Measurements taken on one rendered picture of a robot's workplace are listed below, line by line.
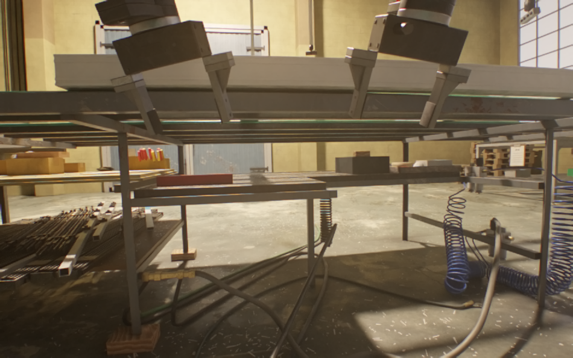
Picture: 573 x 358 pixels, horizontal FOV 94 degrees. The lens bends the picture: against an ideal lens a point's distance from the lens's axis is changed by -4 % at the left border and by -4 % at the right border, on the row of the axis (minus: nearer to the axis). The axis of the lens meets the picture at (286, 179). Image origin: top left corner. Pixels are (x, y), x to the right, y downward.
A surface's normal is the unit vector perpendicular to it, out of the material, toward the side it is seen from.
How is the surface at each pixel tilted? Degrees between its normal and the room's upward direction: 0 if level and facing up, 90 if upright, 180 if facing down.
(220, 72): 114
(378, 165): 90
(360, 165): 90
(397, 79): 90
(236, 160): 90
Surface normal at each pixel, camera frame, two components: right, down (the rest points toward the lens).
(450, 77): 0.11, 0.46
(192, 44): -0.11, 0.47
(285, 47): 0.16, 0.07
